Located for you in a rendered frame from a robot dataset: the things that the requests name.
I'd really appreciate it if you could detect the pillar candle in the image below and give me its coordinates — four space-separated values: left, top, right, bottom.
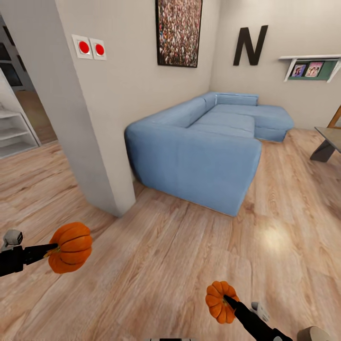
297 325 334 341

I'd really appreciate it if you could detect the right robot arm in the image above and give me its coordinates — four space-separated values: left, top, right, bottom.
224 295 293 341

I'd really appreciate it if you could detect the pumpkin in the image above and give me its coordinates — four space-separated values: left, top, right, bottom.
44 222 92 274
206 281 240 324

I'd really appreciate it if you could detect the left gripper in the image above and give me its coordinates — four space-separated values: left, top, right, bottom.
0 243 58 278

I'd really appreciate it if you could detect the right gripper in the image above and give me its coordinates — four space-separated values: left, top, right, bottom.
224 295 265 341

